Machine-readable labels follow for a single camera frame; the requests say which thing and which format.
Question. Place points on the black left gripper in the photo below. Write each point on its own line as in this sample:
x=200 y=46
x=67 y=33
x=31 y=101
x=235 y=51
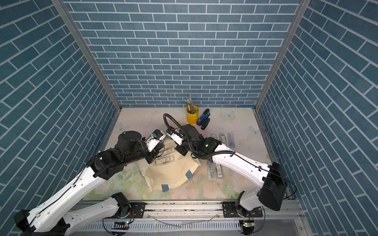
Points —
x=154 y=153

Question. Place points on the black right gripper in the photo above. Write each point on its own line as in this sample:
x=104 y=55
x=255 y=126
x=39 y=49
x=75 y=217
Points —
x=182 y=151

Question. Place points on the cream canvas tote bag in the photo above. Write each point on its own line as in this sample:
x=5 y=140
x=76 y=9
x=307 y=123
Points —
x=170 y=175

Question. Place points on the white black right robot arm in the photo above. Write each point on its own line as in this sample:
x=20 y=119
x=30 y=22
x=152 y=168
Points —
x=270 y=180

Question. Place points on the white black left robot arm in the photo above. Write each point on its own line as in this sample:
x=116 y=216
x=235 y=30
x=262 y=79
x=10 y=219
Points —
x=54 y=217

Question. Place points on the yellow pencil cup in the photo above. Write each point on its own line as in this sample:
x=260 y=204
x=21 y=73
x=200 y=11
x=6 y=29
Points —
x=192 y=118

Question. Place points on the black stapler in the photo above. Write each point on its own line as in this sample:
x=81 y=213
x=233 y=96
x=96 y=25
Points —
x=205 y=124

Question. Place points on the blue stapler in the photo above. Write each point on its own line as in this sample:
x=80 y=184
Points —
x=203 y=117

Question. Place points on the pencils in cup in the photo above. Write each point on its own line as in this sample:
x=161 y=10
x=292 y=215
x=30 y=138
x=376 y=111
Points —
x=190 y=105

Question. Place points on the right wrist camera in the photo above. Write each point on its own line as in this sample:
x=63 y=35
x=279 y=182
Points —
x=175 y=135

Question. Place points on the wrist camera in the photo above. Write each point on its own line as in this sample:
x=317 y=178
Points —
x=154 y=139
x=175 y=135

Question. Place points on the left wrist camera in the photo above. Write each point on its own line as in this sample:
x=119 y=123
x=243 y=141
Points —
x=154 y=139

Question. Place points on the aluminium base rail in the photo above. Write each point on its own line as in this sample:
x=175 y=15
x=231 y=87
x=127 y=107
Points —
x=204 y=218

